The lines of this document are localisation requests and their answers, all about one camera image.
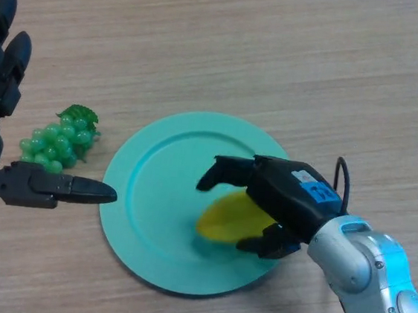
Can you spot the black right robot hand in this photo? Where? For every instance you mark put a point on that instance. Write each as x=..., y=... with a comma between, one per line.
x=291, y=195

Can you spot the yellow starfruit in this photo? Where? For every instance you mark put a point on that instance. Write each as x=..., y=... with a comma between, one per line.
x=228, y=218

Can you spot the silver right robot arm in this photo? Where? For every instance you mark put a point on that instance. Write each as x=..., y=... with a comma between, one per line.
x=369, y=263

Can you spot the green round plate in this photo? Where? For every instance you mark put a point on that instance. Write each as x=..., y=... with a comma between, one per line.
x=160, y=196

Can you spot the green grape bunch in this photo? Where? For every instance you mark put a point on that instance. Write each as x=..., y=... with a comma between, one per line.
x=57, y=140

